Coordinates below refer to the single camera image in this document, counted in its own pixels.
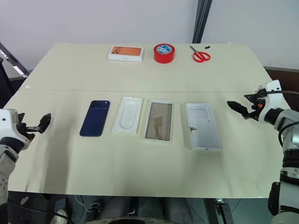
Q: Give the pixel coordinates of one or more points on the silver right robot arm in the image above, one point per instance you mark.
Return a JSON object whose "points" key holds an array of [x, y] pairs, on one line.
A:
{"points": [[288, 140]]}

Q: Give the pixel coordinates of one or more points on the black slanted metal frame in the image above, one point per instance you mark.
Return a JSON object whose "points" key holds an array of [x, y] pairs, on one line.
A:
{"points": [[14, 60]]}

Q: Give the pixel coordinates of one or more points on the orange print phone box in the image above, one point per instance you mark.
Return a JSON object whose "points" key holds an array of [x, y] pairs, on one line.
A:
{"points": [[126, 53]]}

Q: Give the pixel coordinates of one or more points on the black table clamp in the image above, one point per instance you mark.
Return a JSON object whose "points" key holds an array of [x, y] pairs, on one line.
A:
{"points": [[222, 208]]}

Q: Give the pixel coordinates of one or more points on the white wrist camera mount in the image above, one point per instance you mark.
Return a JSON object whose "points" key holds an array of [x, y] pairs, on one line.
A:
{"points": [[8, 123], [271, 98]]}

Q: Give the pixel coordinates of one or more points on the white shoe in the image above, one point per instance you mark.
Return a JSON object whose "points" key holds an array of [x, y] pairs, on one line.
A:
{"points": [[59, 215]]}

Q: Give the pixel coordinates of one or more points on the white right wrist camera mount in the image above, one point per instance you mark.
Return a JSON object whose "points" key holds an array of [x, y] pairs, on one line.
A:
{"points": [[271, 98]]}

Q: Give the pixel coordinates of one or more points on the dark vertical pole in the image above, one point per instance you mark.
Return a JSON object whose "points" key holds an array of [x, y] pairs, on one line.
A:
{"points": [[201, 21]]}

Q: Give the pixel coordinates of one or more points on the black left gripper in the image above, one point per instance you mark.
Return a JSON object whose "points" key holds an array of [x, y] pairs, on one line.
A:
{"points": [[25, 131]]}

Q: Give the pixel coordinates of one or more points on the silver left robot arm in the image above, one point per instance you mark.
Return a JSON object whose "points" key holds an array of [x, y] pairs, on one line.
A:
{"points": [[7, 163]]}

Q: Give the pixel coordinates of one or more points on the white box lid tray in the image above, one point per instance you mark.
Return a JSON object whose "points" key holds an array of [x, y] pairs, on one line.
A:
{"points": [[203, 127]]}

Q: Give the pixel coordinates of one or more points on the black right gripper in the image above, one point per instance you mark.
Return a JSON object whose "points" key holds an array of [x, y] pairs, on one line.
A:
{"points": [[256, 109]]}

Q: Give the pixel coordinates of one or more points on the white moulded insert tray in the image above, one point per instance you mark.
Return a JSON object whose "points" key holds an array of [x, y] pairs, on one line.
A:
{"points": [[127, 115]]}

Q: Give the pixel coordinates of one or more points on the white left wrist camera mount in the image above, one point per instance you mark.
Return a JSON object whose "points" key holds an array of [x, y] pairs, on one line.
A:
{"points": [[8, 123]]}

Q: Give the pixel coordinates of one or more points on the red tape roll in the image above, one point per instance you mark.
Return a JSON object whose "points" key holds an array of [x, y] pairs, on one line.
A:
{"points": [[164, 54]]}

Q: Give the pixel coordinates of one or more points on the dark blue smartphone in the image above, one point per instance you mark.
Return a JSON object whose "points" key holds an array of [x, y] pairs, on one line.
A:
{"points": [[94, 119]]}

